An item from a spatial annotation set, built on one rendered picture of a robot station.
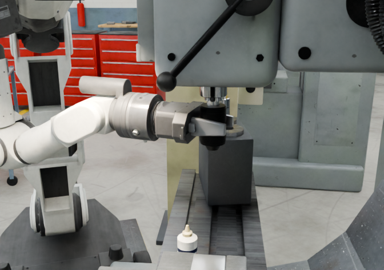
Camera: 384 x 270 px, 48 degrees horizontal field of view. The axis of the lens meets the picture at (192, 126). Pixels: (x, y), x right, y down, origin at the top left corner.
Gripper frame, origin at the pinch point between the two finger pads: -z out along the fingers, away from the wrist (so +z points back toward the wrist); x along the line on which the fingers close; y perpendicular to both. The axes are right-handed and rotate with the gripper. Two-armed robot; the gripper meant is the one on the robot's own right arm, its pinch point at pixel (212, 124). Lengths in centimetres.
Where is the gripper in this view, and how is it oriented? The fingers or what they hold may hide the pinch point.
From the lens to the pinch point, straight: 77.7
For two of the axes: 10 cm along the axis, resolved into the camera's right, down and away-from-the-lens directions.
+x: 3.3, -2.7, 9.0
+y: -0.1, 9.6, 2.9
